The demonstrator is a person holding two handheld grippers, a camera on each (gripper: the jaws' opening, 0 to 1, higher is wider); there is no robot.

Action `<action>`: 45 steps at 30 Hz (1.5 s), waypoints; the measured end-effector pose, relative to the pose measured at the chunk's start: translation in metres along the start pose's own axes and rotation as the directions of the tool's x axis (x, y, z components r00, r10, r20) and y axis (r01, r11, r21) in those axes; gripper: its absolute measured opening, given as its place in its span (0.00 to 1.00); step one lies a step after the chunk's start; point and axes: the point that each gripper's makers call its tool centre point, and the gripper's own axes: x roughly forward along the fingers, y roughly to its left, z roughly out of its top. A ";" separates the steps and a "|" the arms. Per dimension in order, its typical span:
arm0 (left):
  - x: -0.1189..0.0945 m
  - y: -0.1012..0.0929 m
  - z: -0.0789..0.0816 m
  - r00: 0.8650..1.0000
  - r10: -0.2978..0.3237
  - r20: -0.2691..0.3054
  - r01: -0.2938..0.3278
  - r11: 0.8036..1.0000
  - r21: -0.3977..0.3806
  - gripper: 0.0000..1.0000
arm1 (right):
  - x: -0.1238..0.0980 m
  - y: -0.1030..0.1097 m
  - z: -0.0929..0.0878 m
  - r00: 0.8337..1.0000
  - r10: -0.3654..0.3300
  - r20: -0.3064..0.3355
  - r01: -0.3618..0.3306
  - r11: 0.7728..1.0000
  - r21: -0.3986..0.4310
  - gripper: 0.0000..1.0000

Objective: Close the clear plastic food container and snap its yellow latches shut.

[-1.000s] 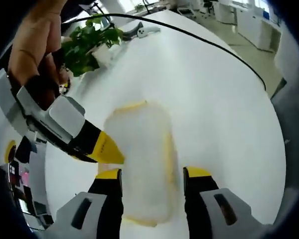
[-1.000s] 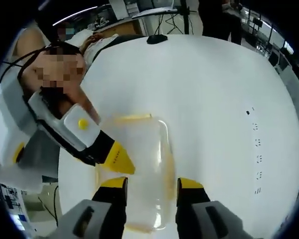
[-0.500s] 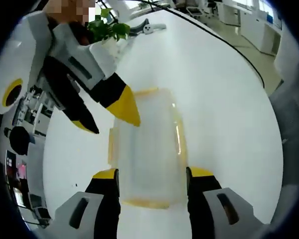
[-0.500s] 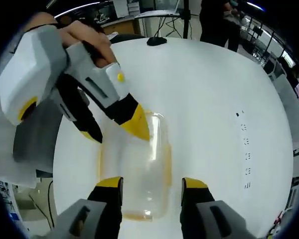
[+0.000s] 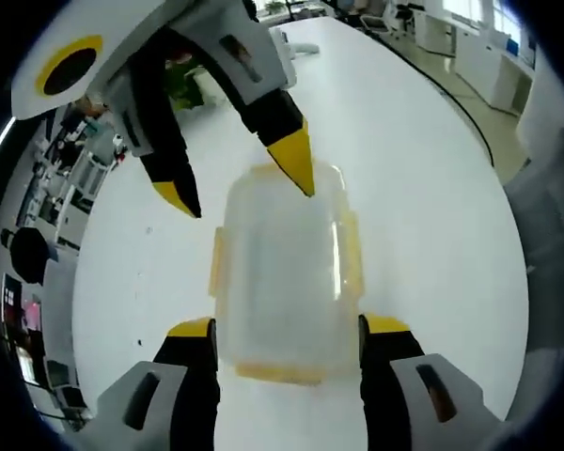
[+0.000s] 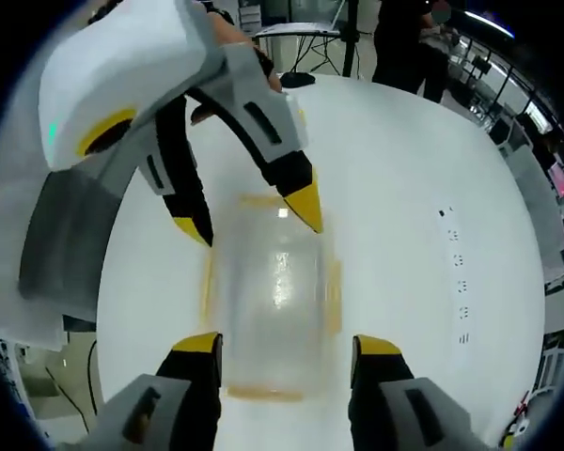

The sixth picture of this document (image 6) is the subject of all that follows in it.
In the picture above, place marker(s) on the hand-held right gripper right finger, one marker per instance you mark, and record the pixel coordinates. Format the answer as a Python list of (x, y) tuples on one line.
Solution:
[(404, 413)]

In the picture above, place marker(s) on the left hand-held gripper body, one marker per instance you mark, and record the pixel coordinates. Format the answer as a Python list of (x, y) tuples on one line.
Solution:
[(122, 66)]

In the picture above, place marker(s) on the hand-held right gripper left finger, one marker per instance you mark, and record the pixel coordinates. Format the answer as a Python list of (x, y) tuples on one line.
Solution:
[(169, 413)]

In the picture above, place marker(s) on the clear box with plastic buckles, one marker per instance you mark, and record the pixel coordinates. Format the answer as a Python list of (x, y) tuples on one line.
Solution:
[(275, 300)]

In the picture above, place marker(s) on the person's left hand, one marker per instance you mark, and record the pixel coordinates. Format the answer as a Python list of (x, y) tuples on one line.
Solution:
[(230, 30)]

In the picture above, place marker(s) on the small black object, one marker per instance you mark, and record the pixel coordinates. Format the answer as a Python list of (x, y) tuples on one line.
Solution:
[(297, 79)]

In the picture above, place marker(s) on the black tripod stand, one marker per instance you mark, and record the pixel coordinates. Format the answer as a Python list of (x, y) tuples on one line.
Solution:
[(351, 37)]

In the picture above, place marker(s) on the table socket row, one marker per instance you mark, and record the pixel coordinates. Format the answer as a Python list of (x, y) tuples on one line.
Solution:
[(457, 277)]

